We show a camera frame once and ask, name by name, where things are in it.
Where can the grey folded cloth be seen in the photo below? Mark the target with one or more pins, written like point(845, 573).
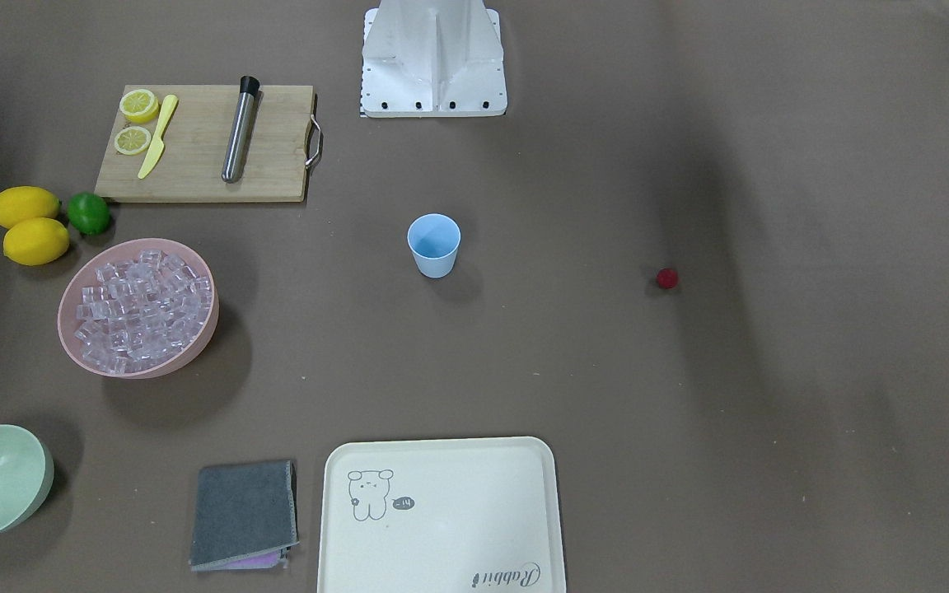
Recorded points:
point(244, 516)

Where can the lemon slice lower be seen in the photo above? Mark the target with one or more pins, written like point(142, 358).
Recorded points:
point(132, 140)

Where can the lemon slice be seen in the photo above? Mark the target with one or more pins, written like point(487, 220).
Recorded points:
point(132, 140)
point(139, 106)

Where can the yellow lemon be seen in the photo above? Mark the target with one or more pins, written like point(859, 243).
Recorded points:
point(36, 241)
point(26, 202)

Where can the lemon slice upper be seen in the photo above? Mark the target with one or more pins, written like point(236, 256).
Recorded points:
point(139, 106)

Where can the red strawberry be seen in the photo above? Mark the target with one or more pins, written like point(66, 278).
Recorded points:
point(667, 278)

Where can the light blue cup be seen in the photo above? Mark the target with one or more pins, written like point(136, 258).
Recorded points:
point(434, 241)

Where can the yellow lemon lower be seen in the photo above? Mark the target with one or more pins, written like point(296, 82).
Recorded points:
point(36, 241)

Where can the yellow lemon upper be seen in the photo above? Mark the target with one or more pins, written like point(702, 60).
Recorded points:
point(26, 202)

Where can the green lime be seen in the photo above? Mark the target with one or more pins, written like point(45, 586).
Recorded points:
point(89, 213)

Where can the yellow plastic knife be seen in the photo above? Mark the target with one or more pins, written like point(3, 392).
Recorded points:
point(156, 148)

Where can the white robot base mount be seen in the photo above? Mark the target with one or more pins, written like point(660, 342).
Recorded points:
point(432, 59)

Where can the cream rabbit tray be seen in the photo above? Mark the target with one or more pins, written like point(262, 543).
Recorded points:
point(446, 515)

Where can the clear ice cubes pile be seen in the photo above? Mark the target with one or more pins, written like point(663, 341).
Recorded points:
point(141, 309)

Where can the steel muddler black tip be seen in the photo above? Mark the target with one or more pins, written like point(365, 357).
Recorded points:
point(241, 131)

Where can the pink bowl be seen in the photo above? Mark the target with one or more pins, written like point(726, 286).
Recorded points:
point(194, 338)

